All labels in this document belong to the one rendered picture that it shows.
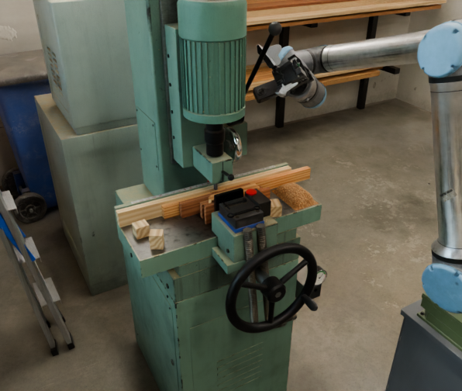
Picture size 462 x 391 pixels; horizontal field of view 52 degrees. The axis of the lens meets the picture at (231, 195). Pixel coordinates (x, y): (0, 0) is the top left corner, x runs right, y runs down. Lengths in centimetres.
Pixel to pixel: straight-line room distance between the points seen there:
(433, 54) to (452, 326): 83
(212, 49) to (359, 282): 174
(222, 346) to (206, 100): 82
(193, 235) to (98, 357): 107
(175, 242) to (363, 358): 122
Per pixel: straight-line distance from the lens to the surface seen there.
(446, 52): 121
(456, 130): 125
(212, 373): 171
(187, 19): 122
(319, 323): 237
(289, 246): 123
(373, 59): 153
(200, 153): 142
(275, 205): 141
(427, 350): 173
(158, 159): 156
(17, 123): 298
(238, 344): 167
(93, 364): 226
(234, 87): 126
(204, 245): 133
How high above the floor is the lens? 168
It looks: 31 degrees down
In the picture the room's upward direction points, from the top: straight up
